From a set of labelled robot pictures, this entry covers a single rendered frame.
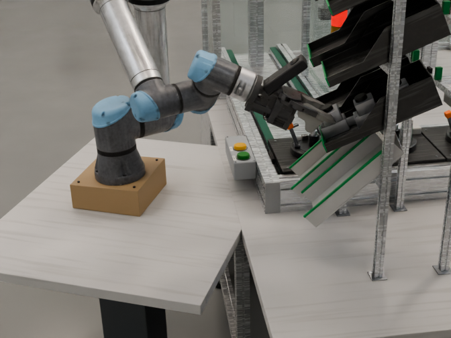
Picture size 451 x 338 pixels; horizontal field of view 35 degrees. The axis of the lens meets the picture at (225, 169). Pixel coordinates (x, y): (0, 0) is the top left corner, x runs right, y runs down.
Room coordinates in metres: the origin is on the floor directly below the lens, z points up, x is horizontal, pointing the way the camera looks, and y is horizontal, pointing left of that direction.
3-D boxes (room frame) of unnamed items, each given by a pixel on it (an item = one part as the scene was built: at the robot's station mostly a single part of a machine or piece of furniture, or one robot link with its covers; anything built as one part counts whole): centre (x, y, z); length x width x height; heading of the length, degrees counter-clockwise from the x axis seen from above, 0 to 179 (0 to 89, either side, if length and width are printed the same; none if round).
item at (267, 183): (2.24, -0.09, 0.91); 0.89 x 0.06 x 0.11; 6
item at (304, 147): (1.98, -0.27, 0.98); 0.14 x 0.14 x 0.02
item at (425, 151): (2.01, -0.53, 1.01); 0.24 x 0.24 x 0.13; 7
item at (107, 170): (1.92, 0.32, 0.99); 0.15 x 0.15 x 0.10
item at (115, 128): (1.92, 0.32, 1.11); 0.13 x 0.12 x 0.14; 118
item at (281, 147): (1.98, -0.27, 0.96); 0.24 x 0.24 x 0.02; 6
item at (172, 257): (1.90, 0.27, 0.84); 0.90 x 0.70 x 0.03; 163
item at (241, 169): (2.05, -0.05, 0.93); 0.21 x 0.07 x 0.06; 6
